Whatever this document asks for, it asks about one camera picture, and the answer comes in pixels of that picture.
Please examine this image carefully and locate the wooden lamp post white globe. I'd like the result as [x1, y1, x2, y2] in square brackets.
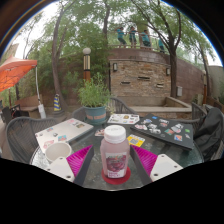
[82, 47, 92, 83]

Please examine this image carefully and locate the silver laptop with stickers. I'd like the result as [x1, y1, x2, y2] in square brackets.
[34, 117, 95, 154]

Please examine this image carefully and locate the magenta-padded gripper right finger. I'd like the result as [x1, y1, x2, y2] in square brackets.
[129, 144, 184, 186]

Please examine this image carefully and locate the white sticker sheet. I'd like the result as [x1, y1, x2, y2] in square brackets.
[107, 113, 141, 126]

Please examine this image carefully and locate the dark wicker chair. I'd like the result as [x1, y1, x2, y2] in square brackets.
[0, 103, 22, 125]

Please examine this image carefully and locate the orange canopy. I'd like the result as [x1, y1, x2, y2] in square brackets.
[0, 55, 38, 93]

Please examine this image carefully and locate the white ceramic mug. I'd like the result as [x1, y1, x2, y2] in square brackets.
[44, 141, 73, 164]

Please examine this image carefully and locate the pink juice bottle white cap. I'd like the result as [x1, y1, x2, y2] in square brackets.
[99, 124, 131, 179]

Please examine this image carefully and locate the yellow card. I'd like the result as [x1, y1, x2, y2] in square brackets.
[126, 133, 146, 148]

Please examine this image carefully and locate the blue yellow striped bollard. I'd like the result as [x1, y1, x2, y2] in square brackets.
[53, 93, 62, 112]

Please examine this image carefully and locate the green plant in teal pot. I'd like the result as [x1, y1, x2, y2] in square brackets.
[77, 72, 113, 126]

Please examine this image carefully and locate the white canopy leg weight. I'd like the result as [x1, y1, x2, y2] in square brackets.
[37, 103, 47, 120]

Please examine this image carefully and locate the person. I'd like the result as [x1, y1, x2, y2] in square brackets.
[156, 34, 166, 54]
[139, 29, 152, 48]
[128, 25, 138, 47]
[115, 26, 128, 48]

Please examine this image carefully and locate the black laptop with stickers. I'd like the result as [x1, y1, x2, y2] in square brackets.
[129, 113, 195, 151]

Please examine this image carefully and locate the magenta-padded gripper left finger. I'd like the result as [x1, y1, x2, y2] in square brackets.
[44, 144, 95, 187]

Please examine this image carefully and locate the flat round red coaster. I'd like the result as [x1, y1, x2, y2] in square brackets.
[100, 166, 132, 185]

